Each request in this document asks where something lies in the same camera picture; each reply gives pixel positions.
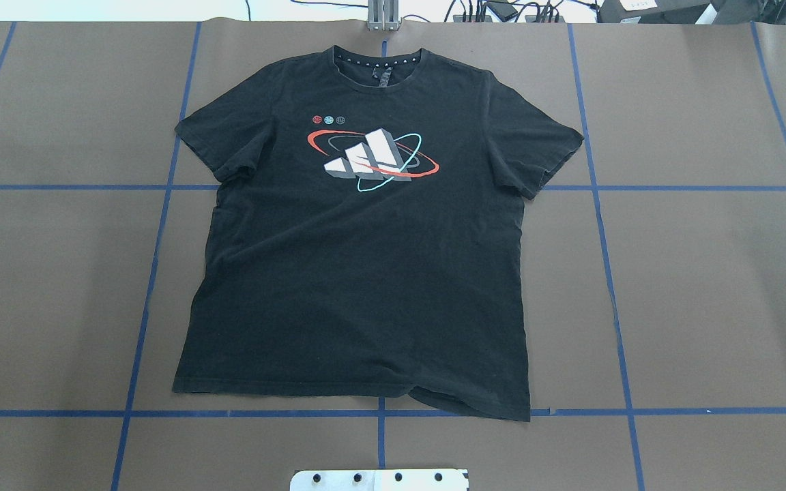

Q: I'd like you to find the aluminium frame post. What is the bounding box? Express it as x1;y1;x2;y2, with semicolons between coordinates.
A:
367;0;401;31

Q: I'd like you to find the black graphic t-shirt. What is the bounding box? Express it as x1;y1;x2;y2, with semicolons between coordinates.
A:
172;46;583;421

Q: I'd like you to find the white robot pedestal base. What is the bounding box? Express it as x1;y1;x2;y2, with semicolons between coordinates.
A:
289;468;471;490

